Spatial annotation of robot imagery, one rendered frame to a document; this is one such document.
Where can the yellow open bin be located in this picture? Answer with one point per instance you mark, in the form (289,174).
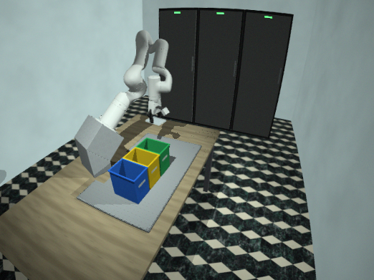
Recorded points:
(148,159)

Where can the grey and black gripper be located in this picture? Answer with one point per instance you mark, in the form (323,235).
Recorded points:
(151,109)

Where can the blue bin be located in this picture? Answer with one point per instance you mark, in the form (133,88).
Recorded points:
(134,186)

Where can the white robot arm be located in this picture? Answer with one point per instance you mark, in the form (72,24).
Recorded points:
(134,81)

